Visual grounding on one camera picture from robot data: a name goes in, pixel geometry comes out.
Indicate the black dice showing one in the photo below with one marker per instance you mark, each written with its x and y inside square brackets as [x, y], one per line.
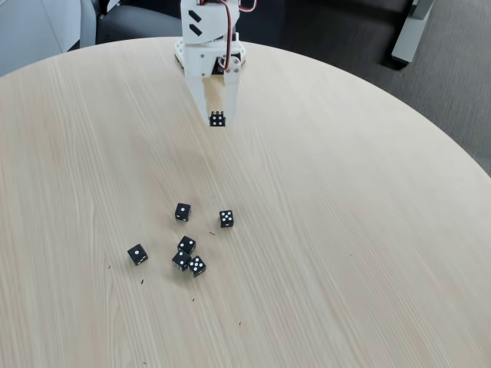
[137, 254]

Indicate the white cabinet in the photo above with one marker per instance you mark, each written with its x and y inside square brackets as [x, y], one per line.
[30, 30]

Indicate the black dice showing five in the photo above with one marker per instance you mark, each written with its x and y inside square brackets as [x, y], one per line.
[196, 266]
[226, 218]

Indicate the black dice showing six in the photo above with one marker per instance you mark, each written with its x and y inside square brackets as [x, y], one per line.
[217, 120]

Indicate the dark upholstered sofa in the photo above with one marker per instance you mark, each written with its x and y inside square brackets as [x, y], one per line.
[326, 23]

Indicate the black dice showing two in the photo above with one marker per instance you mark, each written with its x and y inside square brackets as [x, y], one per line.
[186, 244]

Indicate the grey desk leg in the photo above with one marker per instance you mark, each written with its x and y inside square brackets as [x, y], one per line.
[406, 38]

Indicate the dark grey chair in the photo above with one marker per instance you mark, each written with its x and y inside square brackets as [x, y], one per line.
[134, 23]

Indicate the black dice white pips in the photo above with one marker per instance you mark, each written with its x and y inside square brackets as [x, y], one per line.
[181, 260]
[183, 211]

